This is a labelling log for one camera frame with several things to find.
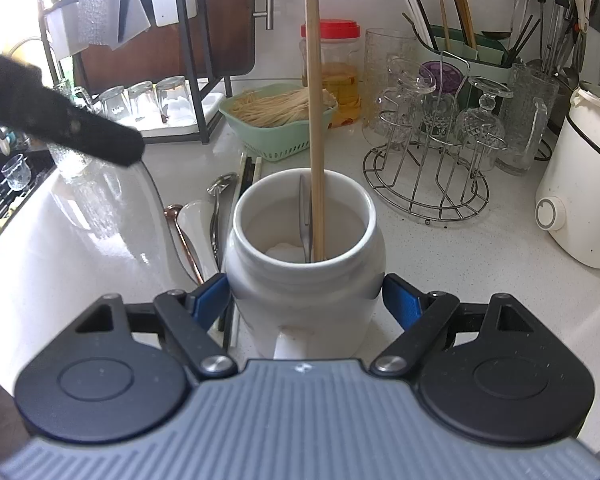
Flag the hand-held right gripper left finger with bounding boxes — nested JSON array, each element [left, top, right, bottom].
[[55, 272, 238, 380]]

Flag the white drip tray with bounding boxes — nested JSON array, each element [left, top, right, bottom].
[[92, 91, 229, 142]]

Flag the sink drain rack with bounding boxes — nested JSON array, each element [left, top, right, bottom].
[[0, 180, 36, 241]]

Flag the small wine glass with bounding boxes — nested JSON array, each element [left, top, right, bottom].
[[1, 155, 31, 191]]

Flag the bunch of assorted chopsticks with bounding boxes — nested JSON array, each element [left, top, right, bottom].
[[394, 0, 481, 52]]

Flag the green plastic basket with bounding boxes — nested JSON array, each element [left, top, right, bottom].
[[219, 84, 340, 162]]

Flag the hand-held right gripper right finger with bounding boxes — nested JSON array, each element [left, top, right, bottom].
[[370, 274, 555, 380]]

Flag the textured glass mug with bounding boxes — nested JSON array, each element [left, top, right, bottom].
[[47, 80, 97, 182]]

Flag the textured glass tumbler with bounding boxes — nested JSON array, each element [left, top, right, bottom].
[[363, 29, 421, 132]]

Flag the white ceramic mug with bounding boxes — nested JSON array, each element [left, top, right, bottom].
[[223, 169, 387, 361]]

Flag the clear glass cup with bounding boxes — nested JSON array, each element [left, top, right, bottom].
[[99, 86, 131, 124], [128, 81, 161, 124], [156, 76, 191, 124]]

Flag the green chopstick holder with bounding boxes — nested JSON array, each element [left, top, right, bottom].
[[424, 24, 518, 87]]

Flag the purple lid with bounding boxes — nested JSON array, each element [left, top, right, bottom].
[[420, 60, 461, 97]]

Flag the silver patterned cutting board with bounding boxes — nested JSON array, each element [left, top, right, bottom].
[[76, 0, 151, 52]]

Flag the row of hanging kitchen tools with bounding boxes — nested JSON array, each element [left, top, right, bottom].
[[516, 0, 596, 77]]

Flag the dark wooden cutting board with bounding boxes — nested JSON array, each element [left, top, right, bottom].
[[76, 0, 257, 96]]

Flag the red-lid plastic jar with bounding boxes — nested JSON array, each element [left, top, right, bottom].
[[300, 19, 362, 129]]

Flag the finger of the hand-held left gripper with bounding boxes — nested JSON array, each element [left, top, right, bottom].
[[0, 46, 146, 167]]

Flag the black metal dish rack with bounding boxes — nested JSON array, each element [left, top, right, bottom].
[[36, 0, 233, 144]]

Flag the wooden chopstick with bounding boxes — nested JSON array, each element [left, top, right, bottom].
[[304, 0, 327, 262]]

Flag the white electric cooking pot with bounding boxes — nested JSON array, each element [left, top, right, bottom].
[[534, 81, 600, 270]]

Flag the dried noodles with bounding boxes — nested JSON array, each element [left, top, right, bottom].
[[230, 87, 339, 129]]

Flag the copper spoon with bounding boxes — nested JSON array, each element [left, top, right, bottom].
[[164, 204, 205, 285]]

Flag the crystal stem glass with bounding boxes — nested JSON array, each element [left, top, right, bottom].
[[386, 56, 439, 128], [454, 76, 513, 172]]

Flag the tall ribbed glass mug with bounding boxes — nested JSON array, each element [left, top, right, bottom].
[[496, 63, 561, 177]]

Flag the steel spoon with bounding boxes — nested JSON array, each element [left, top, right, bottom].
[[206, 172, 239, 257]]

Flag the wire glass rack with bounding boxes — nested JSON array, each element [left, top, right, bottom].
[[362, 50, 491, 226]]

